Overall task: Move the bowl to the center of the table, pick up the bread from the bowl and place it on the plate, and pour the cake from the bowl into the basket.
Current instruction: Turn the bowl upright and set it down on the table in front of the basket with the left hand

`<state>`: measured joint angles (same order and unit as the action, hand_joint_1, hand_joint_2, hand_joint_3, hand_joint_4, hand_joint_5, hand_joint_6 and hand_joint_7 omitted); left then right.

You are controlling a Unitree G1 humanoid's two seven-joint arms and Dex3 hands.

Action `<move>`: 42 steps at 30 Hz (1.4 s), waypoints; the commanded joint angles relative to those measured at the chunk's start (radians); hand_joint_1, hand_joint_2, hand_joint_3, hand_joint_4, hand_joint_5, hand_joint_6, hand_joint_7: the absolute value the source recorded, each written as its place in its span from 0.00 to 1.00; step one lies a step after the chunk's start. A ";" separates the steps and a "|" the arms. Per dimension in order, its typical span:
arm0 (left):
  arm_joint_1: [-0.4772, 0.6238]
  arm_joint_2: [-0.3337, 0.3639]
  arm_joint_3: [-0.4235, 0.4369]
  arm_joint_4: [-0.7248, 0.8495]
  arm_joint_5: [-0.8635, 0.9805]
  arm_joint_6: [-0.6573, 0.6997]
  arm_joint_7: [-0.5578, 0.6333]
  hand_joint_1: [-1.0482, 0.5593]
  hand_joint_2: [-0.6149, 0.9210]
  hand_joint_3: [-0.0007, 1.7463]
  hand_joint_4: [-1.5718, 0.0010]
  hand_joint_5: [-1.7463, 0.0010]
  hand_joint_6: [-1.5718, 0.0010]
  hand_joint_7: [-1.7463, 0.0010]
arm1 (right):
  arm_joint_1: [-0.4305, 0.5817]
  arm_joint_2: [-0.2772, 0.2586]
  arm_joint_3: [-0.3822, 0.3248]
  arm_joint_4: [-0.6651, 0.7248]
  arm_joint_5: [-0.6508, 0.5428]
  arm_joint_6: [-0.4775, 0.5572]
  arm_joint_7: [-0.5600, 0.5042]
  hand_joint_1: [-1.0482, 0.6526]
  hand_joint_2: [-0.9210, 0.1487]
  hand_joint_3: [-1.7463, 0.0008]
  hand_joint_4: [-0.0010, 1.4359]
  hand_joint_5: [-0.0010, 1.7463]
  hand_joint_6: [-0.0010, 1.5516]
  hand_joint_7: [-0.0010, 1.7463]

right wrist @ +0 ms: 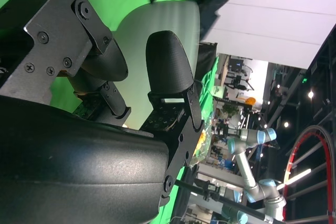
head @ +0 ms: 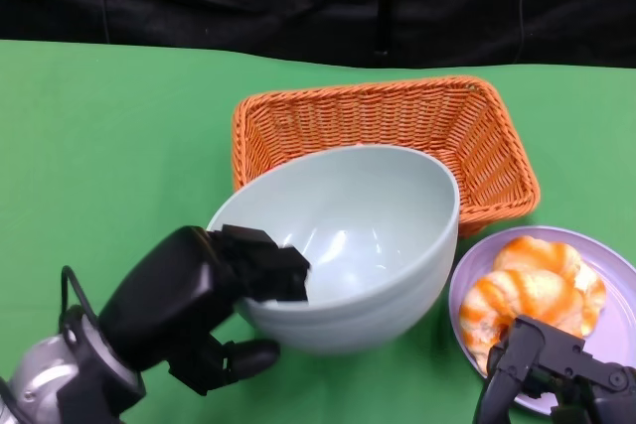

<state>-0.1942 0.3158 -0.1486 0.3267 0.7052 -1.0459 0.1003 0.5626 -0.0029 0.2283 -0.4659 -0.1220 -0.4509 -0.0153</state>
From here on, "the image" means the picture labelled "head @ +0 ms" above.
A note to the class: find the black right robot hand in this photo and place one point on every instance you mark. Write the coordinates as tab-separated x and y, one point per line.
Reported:
546	359

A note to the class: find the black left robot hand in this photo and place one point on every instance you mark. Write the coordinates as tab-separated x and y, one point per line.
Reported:
169	285

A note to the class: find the pale green bowl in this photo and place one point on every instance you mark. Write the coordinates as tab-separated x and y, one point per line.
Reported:
358	225

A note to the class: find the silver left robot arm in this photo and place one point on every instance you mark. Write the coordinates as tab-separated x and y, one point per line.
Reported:
45	374

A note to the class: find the lavender plate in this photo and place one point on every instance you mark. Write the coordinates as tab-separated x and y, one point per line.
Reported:
616	295

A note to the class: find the orange wicker basket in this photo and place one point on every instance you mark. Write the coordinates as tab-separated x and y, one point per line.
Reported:
397	116

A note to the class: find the green tablecloth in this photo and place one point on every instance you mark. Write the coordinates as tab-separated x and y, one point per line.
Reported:
124	121

